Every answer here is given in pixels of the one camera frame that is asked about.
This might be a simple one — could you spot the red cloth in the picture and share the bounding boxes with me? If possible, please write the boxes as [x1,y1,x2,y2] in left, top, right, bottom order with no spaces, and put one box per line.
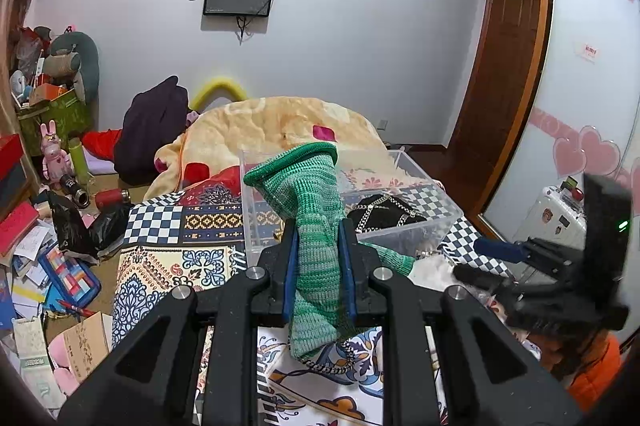
[81,129,122,162]

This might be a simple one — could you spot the black plastic bag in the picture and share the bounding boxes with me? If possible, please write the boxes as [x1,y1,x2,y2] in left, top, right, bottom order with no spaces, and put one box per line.
[47,191,132,265]

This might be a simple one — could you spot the yellow fuzzy headband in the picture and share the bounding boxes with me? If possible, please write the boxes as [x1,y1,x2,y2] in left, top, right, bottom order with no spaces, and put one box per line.
[189,76,248,112]

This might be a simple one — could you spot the clear plastic storage box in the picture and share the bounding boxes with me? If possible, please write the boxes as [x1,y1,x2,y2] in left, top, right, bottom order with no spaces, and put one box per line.
[240,148,463,266]

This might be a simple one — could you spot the colourful pencil case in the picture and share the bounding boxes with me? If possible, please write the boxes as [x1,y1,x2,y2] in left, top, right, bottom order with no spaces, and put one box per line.
[38,245,101,308]

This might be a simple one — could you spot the white soft cloth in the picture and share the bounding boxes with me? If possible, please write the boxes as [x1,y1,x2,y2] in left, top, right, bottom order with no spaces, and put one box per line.
[408,254,459,292]

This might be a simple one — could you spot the brown wooden door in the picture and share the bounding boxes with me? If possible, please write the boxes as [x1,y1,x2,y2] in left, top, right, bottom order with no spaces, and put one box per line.
[447,0,551,230]

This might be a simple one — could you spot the grey plush toy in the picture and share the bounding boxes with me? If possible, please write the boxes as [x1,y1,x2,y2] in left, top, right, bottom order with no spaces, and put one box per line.
[43,31,100,105]

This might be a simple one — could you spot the beige fleece blanket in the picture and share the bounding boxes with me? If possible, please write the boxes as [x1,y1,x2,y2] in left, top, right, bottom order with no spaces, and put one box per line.
[144,96,394,200]

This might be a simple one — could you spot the white stickered suitcase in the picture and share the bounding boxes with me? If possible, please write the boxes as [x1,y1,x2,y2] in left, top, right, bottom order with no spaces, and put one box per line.
[513,176,586,249]

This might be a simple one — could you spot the pink rabbit toy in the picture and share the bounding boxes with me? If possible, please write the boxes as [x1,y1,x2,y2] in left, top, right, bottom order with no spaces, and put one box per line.
[40,120,74,185]

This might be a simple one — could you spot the green cardboard box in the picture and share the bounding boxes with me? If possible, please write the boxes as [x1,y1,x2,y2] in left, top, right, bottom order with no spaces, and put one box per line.
[16,92,93,157]

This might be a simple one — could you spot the dark purple garment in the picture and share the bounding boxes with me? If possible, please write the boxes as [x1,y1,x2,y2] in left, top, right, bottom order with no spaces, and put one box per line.
[114,75,190,186]

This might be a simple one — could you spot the patterned colourful tablecloth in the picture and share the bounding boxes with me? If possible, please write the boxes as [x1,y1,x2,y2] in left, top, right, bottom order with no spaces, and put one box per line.
[108,179,512,425]

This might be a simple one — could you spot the green knitted glove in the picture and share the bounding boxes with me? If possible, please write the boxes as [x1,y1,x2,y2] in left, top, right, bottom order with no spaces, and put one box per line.
[243,141,418,362]

